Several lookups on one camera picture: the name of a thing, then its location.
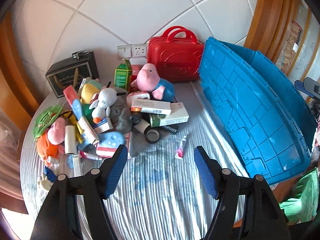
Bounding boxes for white blue medicine box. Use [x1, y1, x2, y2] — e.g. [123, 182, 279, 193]
[92, 118, 113, 134]

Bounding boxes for white pill bottle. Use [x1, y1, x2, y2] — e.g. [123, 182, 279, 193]
[64, 125, 77, 154]

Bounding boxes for white orange medicine box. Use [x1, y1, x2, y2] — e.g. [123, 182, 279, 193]
[131, 99, 171, 115]

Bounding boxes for red plastic toy suitcase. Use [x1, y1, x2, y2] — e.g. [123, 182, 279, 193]
[147, 25, 204, 83]

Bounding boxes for pink striped tissue pack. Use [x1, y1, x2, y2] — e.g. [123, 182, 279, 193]
[96, 144, 117, 158]

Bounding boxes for white duck plush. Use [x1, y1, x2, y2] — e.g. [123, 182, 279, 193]
[89, 82, 127, 124]

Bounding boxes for blue boomerang toy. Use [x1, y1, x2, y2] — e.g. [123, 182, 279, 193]
[77, 131, 126, 153]

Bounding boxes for green fabric hat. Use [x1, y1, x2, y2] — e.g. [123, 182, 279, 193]
[33, 105, 62, 139]

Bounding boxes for blue plastic storage crate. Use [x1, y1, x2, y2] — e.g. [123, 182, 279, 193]
[199, 37, 317, 185]

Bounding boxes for green plastic bag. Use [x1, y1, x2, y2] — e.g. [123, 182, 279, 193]
[279, 167, 319, 224]

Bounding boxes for white green medicine box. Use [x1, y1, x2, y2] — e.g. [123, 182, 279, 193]
[149, 102, 189, 127]

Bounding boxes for pink pig blue plush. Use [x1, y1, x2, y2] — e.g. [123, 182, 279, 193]
[131, 63, 175, 102]

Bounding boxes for striped tablecloth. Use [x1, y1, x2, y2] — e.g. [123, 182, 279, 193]
[19, 81, 276, 240]

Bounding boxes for grey plush toy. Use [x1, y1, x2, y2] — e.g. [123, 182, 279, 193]
[110, 87, 132, 134]

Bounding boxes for black cylinder object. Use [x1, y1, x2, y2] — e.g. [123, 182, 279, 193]
[159, 125, 178, 134]

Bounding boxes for yellow plastic clip toy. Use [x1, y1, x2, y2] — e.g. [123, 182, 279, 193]
[59, 110, 84, 144]

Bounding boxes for purple white medicine box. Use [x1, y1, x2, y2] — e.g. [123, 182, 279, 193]
[63, 86, 99, 145]

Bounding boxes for black tape roll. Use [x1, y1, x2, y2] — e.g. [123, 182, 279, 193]
[145, 129, 160, 144]

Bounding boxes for pink pig orange plush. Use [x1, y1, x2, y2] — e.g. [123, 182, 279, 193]
[36, 117, 66, 163]

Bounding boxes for white paper roll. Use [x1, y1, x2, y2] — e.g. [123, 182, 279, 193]
[134, 119, 151, 134]

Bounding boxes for cream rabbit blue plush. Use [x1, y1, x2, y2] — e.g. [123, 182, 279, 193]
[37, 166, 57, 192]

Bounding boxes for yellow plush toy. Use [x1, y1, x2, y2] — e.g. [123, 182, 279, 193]
[80, 80, 103, 104]

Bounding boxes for black gift box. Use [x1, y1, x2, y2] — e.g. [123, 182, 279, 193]
[46, 50, 100, 98]

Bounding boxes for green small carton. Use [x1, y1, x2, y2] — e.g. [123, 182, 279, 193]
[114, 60, 132, 91]

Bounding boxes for small pink ointment tube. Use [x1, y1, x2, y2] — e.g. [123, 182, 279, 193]
[175, 135, 187, 159]

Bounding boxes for wall power socket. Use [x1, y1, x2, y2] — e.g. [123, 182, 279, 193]
[117, 43, 148, 59]

